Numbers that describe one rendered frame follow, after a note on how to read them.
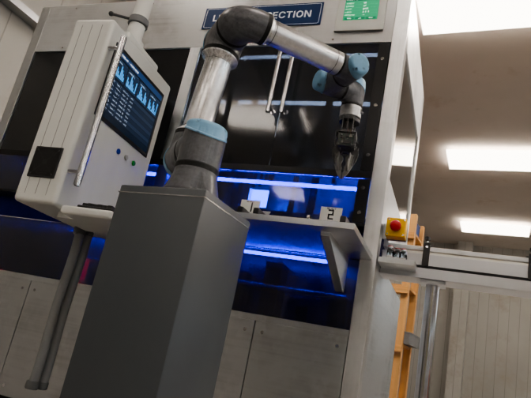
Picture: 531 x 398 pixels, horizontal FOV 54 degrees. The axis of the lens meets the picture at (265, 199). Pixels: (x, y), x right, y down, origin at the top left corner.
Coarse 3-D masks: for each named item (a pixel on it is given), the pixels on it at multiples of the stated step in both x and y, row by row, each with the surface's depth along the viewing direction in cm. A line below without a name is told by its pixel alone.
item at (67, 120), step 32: (96, 32) 197; (128, 32) 209; (64, 64) 196; (96, 64) 192; (128, 64) 207; (64, 96) 190; (96, 96) 191; (128, 96) 209; (160, 96) 233; (64, 128) 185; (128, 128) 211; (32, 160) 184; (64, 160) 180; (96, 160) 195; (128, 160) 214; (32, 192) 180; (64, 192) 180; (96, 192) 197
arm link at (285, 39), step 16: (224, 16) 153; (240, 16) 151; (256, 16) 151; (272, 16) 153; (224, 32) 154; (240, 32) 152; (256, 32) 152; (272, 32) 153; (288, 32) 155; (288, 48) 157; (304, 48) 158; (320, 48) 160; (320, 64) 162; (336, 64) 162; (352, 64) 162; (368, 64) 165; (336, 80) 171; (352, 80) 167
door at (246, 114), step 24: (264, 48) 240; (240, 72) 239; (264, 72) 235; (240, 96) 235; (264, 96) 231; (216, 120) 235; (240, 120) 230; (264, 120) 226; (240, 144) 226; (264, 144) 222
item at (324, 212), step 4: (324, 208) 202; (328, 208) 202; (332, 208) 201; (336, 208) 201; (340, 208) 200; (320, 212) 202; (324, 212) 202; (328, 212) 201; (332, 212) 201; (336, 212) 200; (340, 212) 200; (320, 216) 202; (324, 216) 201; (332, 216) 200; (336, 216) 200; (340, 216) 199; (332, 220) 200; (336, 220) 199
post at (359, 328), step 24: (408, 0) 223; (408, 24) 219; (384, 96) 211; (384, 120) 207; (384, 144) 204; (384, 168) 200; (384, 192) 197; (384, 216) 200; (360, 264) 191; (360, 288) 188; (360, 312) 185; (360, 336) 182; (360, 360) 179; (360, 384) 179
